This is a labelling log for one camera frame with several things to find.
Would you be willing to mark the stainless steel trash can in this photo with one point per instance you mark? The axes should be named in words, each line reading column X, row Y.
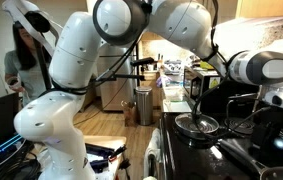
column 144, row 106

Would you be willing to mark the purple cloth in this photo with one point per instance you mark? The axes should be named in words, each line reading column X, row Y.
column 159, row 81

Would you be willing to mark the clear plastic container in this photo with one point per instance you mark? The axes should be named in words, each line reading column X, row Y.
column 173, row 92

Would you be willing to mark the glass lid with black knob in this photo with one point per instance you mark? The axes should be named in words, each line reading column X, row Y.
column 196, row 124

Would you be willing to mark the wooden side table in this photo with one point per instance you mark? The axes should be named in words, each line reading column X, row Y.
column 107, row 140

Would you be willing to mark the light wooden wall cabinet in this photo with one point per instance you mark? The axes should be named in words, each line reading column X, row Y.
column 267, row 8

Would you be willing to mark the black red clamp tool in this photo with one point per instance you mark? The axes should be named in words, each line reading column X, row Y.
column 119, row 151

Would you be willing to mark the black stereo camera bar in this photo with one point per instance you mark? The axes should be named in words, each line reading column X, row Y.
column 142, row 61

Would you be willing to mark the stainless steel refrigerator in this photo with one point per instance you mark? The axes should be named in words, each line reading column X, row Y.
column 117, row 96

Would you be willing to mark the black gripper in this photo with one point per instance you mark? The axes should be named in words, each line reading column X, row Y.
column 281, row 133

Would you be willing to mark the white VR controller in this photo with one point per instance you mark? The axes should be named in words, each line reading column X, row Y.
column 14, row 82

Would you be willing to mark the black coil burner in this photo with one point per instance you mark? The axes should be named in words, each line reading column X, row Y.
column 237, row 125

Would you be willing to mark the black stand pole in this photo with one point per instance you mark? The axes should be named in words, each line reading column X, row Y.
column 44, row 73

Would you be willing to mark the black electric stove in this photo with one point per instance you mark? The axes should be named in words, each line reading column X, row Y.
column 187, row 160

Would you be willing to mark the wooden base cabinet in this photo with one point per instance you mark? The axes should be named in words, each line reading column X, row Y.
column 151, row 96

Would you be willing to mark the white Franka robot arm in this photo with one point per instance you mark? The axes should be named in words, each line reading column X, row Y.
column 74, row 50

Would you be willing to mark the pale yellow towel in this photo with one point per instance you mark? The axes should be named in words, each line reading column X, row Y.
column 154, row 140

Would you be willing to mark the black blue tool case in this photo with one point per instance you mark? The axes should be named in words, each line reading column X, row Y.
column 97, row 150

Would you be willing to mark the white curved frame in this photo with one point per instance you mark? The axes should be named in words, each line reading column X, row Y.
column 14, row 8

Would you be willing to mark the woman in grey shirt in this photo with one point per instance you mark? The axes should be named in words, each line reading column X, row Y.
column 31, row 76

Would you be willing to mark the dish rack with dishes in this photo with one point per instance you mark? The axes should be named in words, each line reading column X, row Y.
column 172, row 68

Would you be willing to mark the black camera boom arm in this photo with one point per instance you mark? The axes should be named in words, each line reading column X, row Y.
column 131, row 76

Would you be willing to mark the black VR headset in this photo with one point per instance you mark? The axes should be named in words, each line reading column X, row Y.
column 36, row 20

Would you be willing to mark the yellow packet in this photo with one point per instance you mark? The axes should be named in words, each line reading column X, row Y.
column 207, row 65

